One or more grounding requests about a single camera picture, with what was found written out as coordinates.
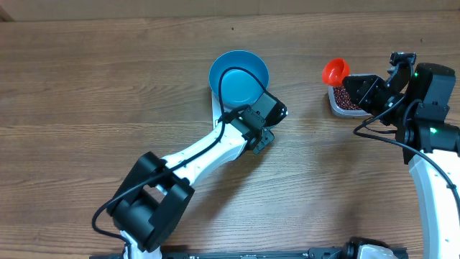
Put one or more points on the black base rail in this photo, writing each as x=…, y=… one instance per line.
x=356, y=247

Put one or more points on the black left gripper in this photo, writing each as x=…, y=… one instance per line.
x=268, y=137

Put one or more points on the clear plastic bean container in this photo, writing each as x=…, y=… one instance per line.
x=341, y=112

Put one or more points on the white digital kitchen scale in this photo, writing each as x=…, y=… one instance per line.
x=216, y=111

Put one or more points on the red adzuki beans in container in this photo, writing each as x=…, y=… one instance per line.
x=342, y=99

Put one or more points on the red plastic measuring scoop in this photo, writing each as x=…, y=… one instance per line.
x=335, y=71

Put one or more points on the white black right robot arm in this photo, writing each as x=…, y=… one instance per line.
x=414, y=99

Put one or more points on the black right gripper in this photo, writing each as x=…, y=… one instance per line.
x=373, y=86

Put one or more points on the blue plastic bowl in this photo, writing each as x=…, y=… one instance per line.
x=238, y=87

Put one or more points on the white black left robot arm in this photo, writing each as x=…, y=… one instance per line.
x=154, y=195

